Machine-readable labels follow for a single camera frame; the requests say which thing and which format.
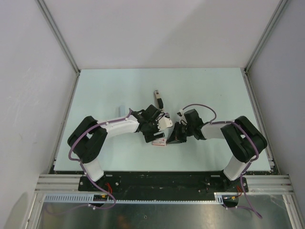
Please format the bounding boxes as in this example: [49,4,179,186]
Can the red staple box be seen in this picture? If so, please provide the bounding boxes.
[152,138,167,146]

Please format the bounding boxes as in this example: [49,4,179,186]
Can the grey slotted cable duct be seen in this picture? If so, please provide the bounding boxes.
[42,192,224,205]

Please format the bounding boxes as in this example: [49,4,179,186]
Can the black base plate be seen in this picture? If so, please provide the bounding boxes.
[78,171,248,201]

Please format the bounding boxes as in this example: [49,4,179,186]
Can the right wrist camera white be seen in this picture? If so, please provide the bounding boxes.
[177,109,184,118]

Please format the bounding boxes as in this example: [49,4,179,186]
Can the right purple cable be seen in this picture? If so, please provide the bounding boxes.
[180,103,263,219]

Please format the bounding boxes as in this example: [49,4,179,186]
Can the aluminium frame rail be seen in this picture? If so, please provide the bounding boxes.
[34,174,294,195]

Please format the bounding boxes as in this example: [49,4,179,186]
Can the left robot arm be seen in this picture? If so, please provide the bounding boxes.
[67,105,173,191]

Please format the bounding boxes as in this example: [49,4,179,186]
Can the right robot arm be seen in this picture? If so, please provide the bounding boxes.
[166,109,267,191]

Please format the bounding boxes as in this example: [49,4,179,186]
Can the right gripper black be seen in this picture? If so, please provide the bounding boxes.
[166,121,194,144]

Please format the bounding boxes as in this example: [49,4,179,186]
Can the beige black stapler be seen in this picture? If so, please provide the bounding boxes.
[154,90,164,112]

